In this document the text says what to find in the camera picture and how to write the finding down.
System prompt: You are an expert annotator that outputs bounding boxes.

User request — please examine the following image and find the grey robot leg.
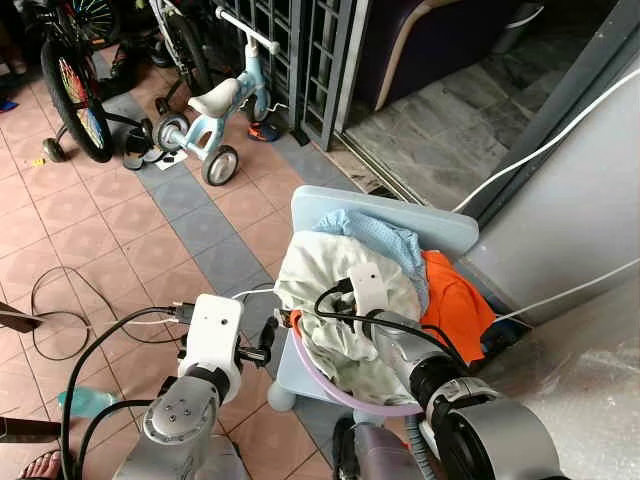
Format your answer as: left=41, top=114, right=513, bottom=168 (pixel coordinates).
left=333, top=418, right=423, bottom=480
left=196, top=434, right=248, bottom=480

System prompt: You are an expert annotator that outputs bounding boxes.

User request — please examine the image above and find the light blue dotted cloth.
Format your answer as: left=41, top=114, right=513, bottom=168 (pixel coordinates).
left=313, top=207, right=432, bottom=293

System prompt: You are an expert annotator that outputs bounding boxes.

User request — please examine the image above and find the grey door frame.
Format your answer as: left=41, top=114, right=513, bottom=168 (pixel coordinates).
left=462, top=0, right=640, bottom=225

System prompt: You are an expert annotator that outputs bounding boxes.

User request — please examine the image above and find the green plastic bottle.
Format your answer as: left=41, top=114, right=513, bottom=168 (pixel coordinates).
left=57, top=387, right=120, bottom=420

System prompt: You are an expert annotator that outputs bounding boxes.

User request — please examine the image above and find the orange and blue shoe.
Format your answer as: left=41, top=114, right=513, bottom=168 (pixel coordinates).
left=247, top=119, right=284, bottom=144

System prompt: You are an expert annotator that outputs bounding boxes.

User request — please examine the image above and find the dark purple sofa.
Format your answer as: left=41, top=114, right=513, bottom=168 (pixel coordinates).
left=354, top=0, right=548, bottom=112

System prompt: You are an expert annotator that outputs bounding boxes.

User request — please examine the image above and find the light blue balance bike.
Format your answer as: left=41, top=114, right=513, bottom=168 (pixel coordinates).
left=154, top=8, right=283, bottom=188

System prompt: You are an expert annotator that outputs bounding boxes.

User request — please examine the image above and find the thin white cable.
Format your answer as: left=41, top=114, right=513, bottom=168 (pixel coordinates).
left=494, top=258, right=640, bottom=324

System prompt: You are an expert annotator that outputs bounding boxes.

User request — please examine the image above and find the orange cloth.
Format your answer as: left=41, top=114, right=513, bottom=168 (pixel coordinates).
left=419, top=249, right=497, bottom=363

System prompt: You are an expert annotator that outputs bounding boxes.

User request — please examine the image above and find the thin black floor cable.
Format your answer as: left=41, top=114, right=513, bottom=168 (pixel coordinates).
left=29, top=264, right=193, bottom=363

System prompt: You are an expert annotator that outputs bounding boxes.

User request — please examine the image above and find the long white cable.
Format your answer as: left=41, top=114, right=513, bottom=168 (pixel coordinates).
left=452, top=68, right=640, bottom=215

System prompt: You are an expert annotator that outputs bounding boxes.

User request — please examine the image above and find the pale green cloth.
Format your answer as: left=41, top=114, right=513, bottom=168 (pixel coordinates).
left=274, top=229, right=425, bottom=405

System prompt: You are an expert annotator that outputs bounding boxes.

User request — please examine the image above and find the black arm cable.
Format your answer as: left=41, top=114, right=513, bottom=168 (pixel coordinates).
left=314, top=277, right=473, bottom=373
left=58, top=303, right=203, bottom=480

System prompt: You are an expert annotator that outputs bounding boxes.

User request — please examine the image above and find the light blue plastic chair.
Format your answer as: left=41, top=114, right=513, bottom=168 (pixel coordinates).
left=266, top=185, right=482, bottom=413

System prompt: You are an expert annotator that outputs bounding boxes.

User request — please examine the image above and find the pink plastic basin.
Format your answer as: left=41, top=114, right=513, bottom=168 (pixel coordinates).
left=288, top=308, right=433, bottom=418

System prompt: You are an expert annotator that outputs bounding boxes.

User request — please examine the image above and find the bicycle with white frame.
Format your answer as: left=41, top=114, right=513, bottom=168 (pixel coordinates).
left=148, top=0, right=219, bottom=98

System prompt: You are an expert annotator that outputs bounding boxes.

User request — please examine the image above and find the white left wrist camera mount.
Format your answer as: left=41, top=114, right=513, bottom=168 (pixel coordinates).
left=178, top=293, right=245, bottom=403

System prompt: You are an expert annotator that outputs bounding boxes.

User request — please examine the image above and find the blue plastic object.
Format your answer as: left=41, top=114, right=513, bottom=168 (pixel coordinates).
left=478, top=318, right=523, bottom=353

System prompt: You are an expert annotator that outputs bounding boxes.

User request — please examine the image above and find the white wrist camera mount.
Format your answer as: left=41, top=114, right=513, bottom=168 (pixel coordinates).
left=178, top=293, right=245, bottom=403
left=345, top=264, right=390, bottom=321

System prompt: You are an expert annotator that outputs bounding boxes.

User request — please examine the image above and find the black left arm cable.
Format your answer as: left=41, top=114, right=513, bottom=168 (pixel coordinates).
left=58, top=303, right=203, bottom=480

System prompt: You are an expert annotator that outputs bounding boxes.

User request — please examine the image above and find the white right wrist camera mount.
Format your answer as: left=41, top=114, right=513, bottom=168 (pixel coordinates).
left=345, top=264, right=390, bottom=321

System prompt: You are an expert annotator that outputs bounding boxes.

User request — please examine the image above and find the grey robot right leg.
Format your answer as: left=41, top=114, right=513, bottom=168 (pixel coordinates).
left=333, top=418, right=423, bottom=480

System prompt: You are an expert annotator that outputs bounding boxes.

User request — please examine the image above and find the person's foot in sandal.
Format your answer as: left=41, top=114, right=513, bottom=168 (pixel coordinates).
left=14, top=449, right=67, bottom=480

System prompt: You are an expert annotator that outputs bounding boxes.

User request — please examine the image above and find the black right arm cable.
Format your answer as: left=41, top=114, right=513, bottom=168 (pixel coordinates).
left=314, top=277, right=473, bottom=373

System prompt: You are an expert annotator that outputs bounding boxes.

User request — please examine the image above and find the dark metal gate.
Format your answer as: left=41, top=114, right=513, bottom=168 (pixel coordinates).
left=214, top=0, right=363, bottom=152

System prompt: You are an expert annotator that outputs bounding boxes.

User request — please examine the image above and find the grey robot left leg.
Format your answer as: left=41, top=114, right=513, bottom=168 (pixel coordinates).
left=196, top=434, right=248, bottom=480

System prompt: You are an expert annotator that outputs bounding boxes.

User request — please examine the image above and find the black bicycle with colourful spokes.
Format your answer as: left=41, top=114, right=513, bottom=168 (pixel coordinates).
left=18, top=0, right=157, bottom=169

